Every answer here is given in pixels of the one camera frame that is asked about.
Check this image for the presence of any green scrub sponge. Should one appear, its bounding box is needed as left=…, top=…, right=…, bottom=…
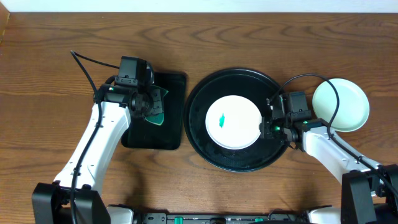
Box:
left=145, top=85, right=169, bottom=126

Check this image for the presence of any white plate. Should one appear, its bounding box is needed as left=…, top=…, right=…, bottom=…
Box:
left=205, top=95, right=262, bottom=150

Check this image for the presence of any pale green plate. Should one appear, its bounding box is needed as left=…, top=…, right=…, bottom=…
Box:
left=312, top=78, right=370, bottom=132

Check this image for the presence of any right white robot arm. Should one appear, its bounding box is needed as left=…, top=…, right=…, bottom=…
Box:
left=259, top=118, right=397, bottom=223

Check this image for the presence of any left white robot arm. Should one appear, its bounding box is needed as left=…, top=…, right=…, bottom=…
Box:
left=32, top=84, right=168, bottom=223

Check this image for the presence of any black rectangular tray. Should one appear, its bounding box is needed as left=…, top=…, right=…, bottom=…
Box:
left=121, top=72, right=187, bottom=150

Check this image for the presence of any black round tray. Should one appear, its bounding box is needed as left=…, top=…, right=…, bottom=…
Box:
left=183, top=68, right=289, bottom=172

